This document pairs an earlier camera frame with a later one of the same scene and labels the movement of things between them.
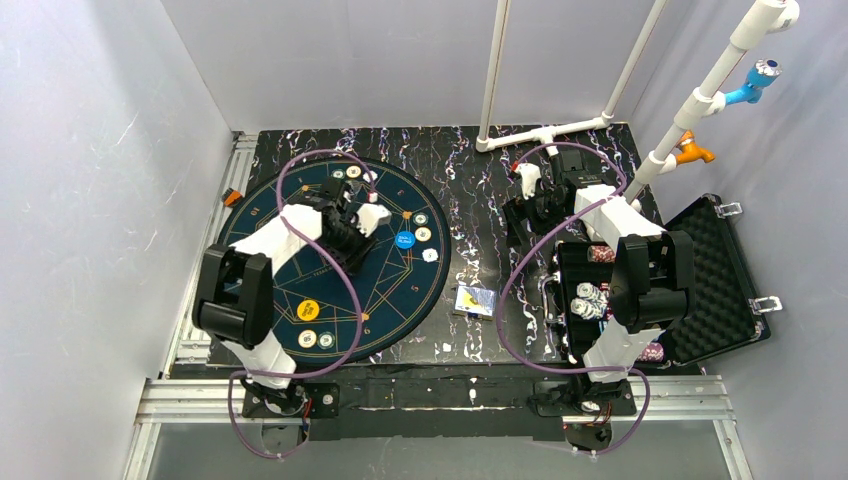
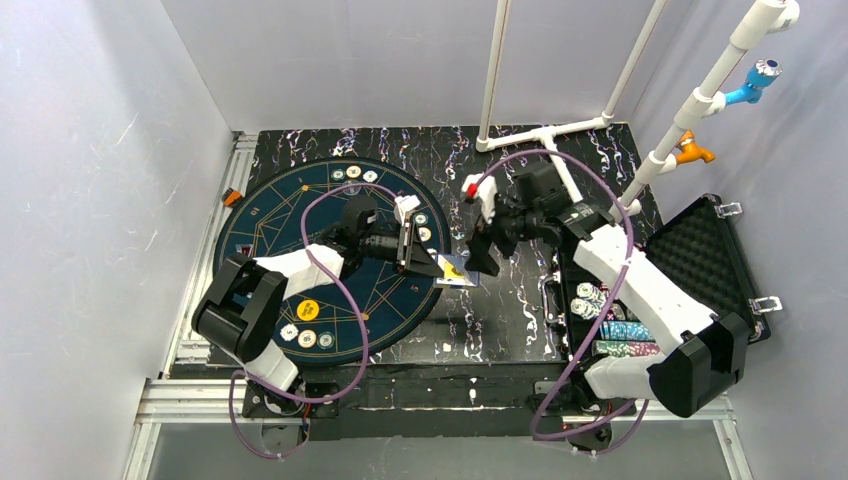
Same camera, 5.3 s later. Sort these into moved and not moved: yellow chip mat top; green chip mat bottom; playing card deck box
Moved: playing card deck box
Not moved: green chip mat bottom; yellow chip mat top
